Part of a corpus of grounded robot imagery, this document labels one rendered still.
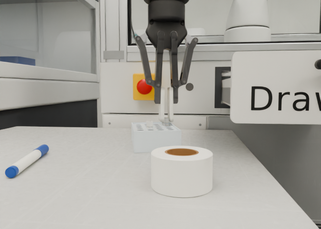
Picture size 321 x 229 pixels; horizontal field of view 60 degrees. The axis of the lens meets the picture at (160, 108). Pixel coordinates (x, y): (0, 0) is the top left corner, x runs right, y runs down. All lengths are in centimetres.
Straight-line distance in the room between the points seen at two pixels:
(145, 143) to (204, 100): 33
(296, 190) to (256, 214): 60
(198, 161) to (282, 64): 23
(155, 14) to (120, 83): 30
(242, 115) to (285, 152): 40
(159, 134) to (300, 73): 24
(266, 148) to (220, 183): 48
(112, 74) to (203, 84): 26
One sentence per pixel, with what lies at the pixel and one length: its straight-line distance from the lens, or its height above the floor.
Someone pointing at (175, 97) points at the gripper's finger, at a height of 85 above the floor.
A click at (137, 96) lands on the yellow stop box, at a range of 75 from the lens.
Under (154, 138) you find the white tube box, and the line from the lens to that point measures 49.
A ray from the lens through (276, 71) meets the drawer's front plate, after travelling 46.
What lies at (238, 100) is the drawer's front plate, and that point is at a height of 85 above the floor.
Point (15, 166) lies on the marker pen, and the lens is 40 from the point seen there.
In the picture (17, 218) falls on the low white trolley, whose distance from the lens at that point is 29.
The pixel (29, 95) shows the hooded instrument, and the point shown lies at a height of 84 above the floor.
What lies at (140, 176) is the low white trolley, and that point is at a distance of 37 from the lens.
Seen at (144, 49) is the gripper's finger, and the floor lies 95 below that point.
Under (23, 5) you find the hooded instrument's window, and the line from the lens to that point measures 118.
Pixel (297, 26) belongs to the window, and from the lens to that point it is 85.
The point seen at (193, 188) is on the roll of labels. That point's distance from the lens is 30.
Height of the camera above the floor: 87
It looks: 4 degrees down
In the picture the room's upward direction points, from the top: straight up
